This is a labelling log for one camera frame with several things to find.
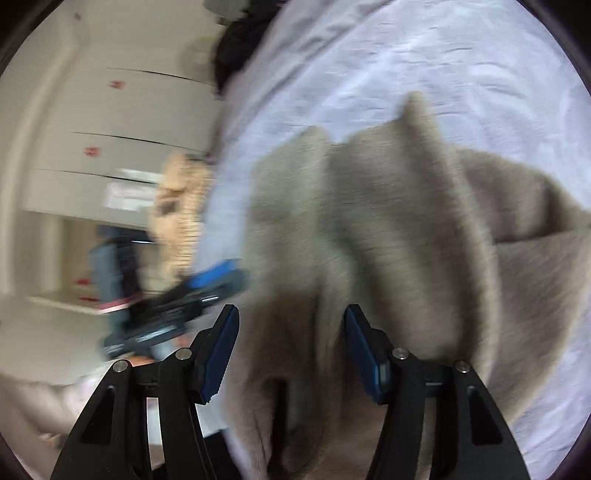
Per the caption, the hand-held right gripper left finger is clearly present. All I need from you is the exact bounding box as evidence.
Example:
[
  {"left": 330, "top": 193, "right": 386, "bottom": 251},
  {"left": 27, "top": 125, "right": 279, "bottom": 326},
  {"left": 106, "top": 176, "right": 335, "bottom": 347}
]
[{"left": 51, "top": 304, "right": 241, "bottom": 480}]

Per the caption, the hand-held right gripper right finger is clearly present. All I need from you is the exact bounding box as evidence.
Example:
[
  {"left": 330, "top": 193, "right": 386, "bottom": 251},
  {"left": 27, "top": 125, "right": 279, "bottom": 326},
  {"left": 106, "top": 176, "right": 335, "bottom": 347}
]
[{"left": 343, "top": 303, "right": 530, "bottom": 480}]

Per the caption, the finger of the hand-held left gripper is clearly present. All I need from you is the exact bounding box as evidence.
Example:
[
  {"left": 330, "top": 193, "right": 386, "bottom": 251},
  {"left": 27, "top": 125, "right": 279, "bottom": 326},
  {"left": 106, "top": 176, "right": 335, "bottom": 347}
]
[
  {"left": 102, "top": 295, "right": 206, "bottom": 358},
  {"left": 143, "top": 259, "right": 251, "bottom": 317}
]

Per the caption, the beige knitted garment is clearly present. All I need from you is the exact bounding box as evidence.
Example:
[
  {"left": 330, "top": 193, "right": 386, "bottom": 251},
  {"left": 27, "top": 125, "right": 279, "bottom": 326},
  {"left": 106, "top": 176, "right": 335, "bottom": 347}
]
[{"left": 224, "top": 91, "right": 591, "bottom": 480}]

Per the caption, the tan patterned plush cloth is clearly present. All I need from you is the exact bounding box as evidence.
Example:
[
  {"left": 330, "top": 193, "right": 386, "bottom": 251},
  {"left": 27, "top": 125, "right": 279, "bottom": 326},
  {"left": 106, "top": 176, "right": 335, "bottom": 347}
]
[{"left": 147, "top": 152, "right": 216, "bottom": 283}]

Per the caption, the pale pink cloth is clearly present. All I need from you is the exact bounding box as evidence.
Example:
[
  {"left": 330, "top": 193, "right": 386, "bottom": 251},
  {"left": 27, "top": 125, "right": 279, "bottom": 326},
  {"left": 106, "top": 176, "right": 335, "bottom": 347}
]
[{"left": 0, "top": 362, "right": 108, "bottom": 464}]

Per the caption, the white wardrobe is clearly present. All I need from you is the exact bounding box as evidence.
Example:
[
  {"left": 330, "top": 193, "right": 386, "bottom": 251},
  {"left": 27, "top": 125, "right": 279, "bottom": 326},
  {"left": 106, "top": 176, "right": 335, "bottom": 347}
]
[{"left": 0, "top": 0, "right": 223, "bottom": 298}]

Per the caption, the black cloth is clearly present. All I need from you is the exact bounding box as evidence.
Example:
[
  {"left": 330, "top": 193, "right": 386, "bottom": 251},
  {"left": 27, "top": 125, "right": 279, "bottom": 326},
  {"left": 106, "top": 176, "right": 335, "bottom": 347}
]
[{"left": 213, "top": 0, "right": 287, "bottom": 95}]

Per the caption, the lavender bed sheet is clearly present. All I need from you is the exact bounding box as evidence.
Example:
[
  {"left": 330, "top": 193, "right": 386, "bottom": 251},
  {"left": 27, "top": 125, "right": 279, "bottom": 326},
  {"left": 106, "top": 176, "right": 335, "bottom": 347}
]
[{"left": 194, "top": 0, "right": 591, "bottom": 480}]

